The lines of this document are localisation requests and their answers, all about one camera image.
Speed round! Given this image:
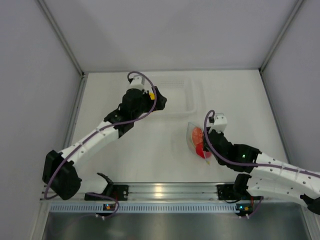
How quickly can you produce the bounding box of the yellow fake apple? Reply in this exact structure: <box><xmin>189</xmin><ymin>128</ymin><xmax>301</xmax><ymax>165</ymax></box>
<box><xmin>149</xmin><ymin>93</ymin><xmax>155</xmax><ymax>100</ymax></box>

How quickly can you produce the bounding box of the red fake apple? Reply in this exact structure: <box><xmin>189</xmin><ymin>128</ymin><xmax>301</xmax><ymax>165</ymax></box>
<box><xmin>195</xmin><ymin>143</ymin><xmax>212</xmax><ymax>159</ymax></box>

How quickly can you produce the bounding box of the clear zip top bag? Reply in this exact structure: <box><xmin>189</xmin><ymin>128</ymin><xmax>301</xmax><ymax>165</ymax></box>
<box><xmin>186</xmin><ymin>122</ymin><xmax>212</xmax><ymax>165</ymax></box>

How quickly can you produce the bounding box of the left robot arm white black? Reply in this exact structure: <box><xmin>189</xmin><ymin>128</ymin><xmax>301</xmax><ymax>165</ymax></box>
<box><xmin>42</xmin><ymin>87</ymin><xmax>167</xmax><ymax>200</ymax></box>

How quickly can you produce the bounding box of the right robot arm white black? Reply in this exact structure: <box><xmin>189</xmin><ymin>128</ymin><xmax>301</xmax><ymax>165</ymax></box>
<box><xmin>204</xmin><ymin>130</ymin><xmax>320</xmax><ymax>215</ymax></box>

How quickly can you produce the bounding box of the white perforated plastic basket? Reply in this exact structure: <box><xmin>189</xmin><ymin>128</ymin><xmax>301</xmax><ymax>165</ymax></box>
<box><xmin>149</xmin><ymin>74</ymin><xmax>198</xmax><ymax>118</ymax></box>

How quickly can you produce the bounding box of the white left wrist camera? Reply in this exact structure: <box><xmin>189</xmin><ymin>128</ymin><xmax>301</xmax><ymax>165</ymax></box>
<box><xmin>128</xmin><ymin>75</ymin><xmax>145</xmax><ymax>91</ymax></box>

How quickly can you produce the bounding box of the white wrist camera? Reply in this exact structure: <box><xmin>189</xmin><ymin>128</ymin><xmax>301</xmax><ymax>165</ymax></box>
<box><xmin>208</xmin><ymin>113</ymin><xmax>228</xmax><ymax>133</ymax></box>
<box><xmin>128</xmin><ymin>75</ymin><xmax>145</xmax><ymax>91</ymax></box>

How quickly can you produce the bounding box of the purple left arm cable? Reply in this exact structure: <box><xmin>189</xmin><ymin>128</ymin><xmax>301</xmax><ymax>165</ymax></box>
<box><xmin>43</xmin><ymin>71</ymin><xmax>158</xmax><ymax>200</ymax></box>

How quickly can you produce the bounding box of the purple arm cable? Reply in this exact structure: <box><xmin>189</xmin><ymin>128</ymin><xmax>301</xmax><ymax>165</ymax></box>
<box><xmin>43</xmin><ymin>71</ymin><xmax>158</xmax><ymax>200</ymax></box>
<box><xmin>203</xmin><ymin>109</ymin><xmax>320</xmax><ymax>176</ymax></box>

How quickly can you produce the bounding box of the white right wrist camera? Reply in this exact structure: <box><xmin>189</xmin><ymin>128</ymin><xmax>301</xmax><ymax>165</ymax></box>
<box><xmin>208</xmin><ymin>113</ymin><xmax>228</xmax><ymax>133</ymax></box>

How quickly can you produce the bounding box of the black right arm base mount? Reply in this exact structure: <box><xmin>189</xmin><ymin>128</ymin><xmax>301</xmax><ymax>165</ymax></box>
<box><xmin>216</xmin><ymin>183</ymin><xmax>243</xmax><ymax>203</ymax></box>

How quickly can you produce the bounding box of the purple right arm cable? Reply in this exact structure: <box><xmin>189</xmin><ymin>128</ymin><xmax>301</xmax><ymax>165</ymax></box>
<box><xmin>203</xmin><ymin>109</ymin><xmax>320</xmax><ymax>176</ymax></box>

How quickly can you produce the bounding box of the aluminium mounting rail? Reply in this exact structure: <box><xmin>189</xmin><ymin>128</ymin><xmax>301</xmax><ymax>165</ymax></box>
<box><xmin>39</xmin><ymin>181</ymin><xmax>283</xmax><ymax>202</ymax></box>

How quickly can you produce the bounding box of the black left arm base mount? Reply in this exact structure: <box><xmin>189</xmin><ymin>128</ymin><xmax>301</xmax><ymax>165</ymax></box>
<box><xmin>84</xmin><ymin>172</ymin><xmax>129</xmax><ymax>201</ymax></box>

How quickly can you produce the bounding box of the white slotted cable duct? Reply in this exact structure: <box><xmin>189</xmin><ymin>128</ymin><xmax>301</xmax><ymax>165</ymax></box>
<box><xmin>49</xmin><ymin>202</ymin><xmax>242</xmax><ymax>214</ymax></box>

